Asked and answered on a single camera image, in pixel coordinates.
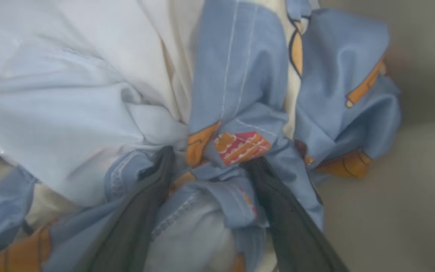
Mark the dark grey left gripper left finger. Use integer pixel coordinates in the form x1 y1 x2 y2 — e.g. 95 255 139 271
85 146 176 272

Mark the blue orange patterned garment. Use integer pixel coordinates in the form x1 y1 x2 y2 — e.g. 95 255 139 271
0 0 403 272

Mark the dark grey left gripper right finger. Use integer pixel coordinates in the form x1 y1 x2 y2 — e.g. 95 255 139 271
240 156 351 272

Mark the white garment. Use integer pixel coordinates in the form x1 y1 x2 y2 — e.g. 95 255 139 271
0 0 205 207

